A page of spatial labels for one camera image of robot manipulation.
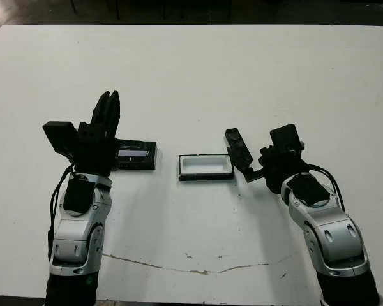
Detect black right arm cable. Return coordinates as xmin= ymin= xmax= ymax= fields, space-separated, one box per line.
xmin=306 ymin=163 xmax=345 ymax=213

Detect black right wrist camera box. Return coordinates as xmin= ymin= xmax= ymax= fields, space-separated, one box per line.
xmin=269 ymin=124 xmax=306 ymax=154

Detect black printed box lid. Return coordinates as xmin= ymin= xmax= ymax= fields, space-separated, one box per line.
xmin=115 ymin=139 xmax=158 ymax=173

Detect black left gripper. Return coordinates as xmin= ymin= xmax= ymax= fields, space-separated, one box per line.
xmin=70 ymin=90 xmax=121 ymax=175

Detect slim black camera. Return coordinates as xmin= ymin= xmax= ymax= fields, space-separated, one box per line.
xmin=224 ymin=127 xmax=255 ymax=170

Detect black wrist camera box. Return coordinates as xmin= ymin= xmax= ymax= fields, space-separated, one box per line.
xmin=269 ymin=124 xmax=306 ymax=154
xmin=42 ymin=120 xmax=80 ymax=157

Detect black box with white insert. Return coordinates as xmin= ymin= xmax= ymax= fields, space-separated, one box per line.
xmin=177 ymin=154 xmax=236 ymax=183

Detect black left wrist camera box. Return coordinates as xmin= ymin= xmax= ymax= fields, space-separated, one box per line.
xmin=42 ymin=120 xmax=80 ymax=157

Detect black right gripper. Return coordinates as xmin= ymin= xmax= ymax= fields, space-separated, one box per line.
xmin=242 ymin=140 xmax=309 ymax=194

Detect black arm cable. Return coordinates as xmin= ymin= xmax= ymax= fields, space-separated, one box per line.
xmin=47 ymin=164 xmax=76 ymax=259
xmin=306 ymin=163 xmax=345 ymax=213

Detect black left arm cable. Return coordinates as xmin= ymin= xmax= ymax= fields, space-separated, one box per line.
xmin=47 ymin=164 xmax=76 ymax=259

